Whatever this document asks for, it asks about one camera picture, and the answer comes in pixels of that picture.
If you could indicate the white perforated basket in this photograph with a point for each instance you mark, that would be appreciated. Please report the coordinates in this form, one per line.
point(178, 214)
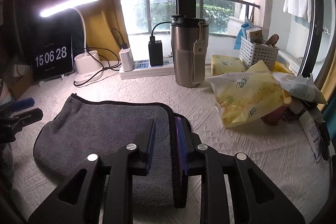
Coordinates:
point(251, 53)

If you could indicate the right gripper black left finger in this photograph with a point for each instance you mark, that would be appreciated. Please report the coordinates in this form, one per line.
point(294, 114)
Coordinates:
point(100, 188)

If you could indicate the crumpled white plastic bag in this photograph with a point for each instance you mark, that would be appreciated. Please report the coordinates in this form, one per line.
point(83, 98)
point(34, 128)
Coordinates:
point(300, 87)

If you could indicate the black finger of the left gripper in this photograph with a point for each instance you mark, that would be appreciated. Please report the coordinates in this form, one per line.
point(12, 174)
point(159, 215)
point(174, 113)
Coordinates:
point(18, 105)
point(17, 123)

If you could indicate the white tube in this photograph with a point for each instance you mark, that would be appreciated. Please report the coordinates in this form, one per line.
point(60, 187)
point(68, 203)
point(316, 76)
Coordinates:
point(312, 134)

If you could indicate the white textured table cloth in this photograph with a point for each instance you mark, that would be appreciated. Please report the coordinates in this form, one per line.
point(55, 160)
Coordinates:
point(282, 152)

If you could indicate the yellow curtain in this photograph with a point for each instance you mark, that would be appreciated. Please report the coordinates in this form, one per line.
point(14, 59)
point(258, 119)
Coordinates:
point(102, 19)

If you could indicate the white desk lamp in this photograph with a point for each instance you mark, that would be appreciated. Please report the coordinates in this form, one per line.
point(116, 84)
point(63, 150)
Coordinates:
point(87, 63)

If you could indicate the stainless steel tumbler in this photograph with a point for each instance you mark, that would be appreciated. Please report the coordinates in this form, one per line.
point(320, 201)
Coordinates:
point(189, 43)

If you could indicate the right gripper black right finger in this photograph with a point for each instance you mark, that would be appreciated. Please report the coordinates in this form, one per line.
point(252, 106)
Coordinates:
point(233, 188)

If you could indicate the red cup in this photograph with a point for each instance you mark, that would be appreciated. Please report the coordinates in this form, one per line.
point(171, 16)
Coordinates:
point(274, 117)

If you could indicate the white power strip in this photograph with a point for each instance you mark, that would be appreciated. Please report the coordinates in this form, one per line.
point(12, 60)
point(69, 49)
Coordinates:
point(143, 68)

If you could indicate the yellow tissue pack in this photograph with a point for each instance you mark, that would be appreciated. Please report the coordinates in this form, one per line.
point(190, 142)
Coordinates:
point(225, 64)
point(246, 96)

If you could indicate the white charger adapter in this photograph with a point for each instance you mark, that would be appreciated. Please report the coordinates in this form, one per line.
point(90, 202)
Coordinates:
point(126, 58)

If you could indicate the purple and grey towel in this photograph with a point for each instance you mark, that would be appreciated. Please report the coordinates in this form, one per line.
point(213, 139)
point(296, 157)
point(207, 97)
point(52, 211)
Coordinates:
point(83, 127)

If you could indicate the black power adapter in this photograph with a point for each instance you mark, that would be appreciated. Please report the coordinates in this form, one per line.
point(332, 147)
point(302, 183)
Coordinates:
point(155, 53)

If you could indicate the tablet showing clock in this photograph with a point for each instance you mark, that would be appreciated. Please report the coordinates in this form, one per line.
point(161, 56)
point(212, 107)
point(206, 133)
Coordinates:
point(52, 56)

